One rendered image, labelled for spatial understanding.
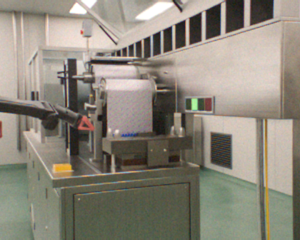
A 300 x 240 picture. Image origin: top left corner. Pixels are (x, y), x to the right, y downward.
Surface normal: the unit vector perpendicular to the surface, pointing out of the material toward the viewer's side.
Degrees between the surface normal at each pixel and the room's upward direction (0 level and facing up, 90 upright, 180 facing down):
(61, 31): 90
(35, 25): 90
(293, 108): 90
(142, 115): 90
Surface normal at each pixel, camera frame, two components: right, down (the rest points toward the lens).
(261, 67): -0.93, 0.03
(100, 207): 0.36, 0.05
